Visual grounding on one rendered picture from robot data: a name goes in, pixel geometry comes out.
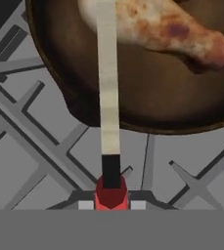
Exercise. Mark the raw chicken drumstick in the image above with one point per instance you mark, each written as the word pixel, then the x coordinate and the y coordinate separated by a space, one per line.
pixel 169 26

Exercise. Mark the dark brown frying pan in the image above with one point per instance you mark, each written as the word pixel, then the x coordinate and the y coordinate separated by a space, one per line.
pixel 169 97

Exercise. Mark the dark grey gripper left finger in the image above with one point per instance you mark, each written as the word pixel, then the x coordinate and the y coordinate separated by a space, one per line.
pixel 85 204

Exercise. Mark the grey hob with grates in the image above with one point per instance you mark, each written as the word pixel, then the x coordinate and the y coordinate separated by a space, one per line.
pixel 35 146

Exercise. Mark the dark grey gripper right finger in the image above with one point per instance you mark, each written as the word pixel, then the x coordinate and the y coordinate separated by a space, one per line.
pixel 139 204

